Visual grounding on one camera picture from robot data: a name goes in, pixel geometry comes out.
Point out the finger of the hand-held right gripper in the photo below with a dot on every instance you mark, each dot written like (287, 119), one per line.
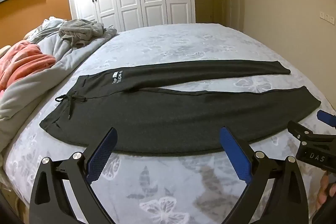
(324, 117)
(302, 132)

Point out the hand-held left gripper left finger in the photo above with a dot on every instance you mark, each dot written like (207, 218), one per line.
(102, 153)

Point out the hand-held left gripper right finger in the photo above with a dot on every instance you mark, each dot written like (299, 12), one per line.
(233, 153)

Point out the person's right hand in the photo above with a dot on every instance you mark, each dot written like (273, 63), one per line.
(325, 188)

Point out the light grey duvet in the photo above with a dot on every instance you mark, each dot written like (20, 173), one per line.
(68, 56)

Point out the coral fleece blanket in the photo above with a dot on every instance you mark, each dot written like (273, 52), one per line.
(26, 61)

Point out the bed with butterfly sheet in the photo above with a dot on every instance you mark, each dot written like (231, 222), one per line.
(183, 43)

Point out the grey fleece garment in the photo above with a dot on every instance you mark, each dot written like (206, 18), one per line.
(78, 29)

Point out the white wall switch panel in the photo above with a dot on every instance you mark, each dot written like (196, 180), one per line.
(327, 17)

